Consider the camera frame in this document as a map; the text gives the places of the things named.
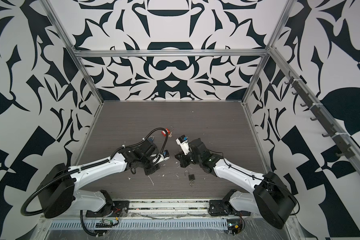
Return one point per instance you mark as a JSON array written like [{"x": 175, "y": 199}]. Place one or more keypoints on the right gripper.
[{"x": 182, "y": 159}]

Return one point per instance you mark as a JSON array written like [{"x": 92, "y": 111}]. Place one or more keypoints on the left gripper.
[{"x": 153, "y": 169}]

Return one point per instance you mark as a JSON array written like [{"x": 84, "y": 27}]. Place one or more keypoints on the black padlock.
[{"x": 191, "y": 178}]

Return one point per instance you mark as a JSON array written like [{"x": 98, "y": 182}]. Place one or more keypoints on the red padlock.
[{"x": 168, "y": 132}]

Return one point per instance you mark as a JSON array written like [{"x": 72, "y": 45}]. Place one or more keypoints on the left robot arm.
[{"x": 62, "y": 188}]

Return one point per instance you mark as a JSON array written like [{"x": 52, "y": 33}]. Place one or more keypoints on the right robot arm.
[{"x": 266, "y": 194}]

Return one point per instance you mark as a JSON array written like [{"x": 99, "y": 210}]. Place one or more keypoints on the left circuit board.
[{"x": 107, "y": 223}]

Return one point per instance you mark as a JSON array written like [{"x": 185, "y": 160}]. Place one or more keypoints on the circuit board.
[
  {"x": 235, "y": 228},
  {"x": 107, "y": 223}
]

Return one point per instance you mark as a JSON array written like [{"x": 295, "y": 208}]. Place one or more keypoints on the right circuit board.
[{"x": 235, "y": 228}]

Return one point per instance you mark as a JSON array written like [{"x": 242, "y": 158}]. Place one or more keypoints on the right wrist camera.
[{"x": 182, "y": 141}]

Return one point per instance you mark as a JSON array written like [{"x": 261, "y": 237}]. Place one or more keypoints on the aluminium front rail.
[{"x": 153, "y": 209}]

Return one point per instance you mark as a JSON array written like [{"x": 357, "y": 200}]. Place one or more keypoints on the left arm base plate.
[{"x": 116, "y": 209}]

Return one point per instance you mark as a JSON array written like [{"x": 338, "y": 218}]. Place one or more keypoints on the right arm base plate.
[{"x": 219, "y": 208}]

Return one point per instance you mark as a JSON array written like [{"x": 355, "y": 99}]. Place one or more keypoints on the white cable duct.
[{"x": 173, "y": 224}]

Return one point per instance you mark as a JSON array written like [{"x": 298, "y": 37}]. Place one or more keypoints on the wall hook rack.
[{"x": 322, "y": 115}]

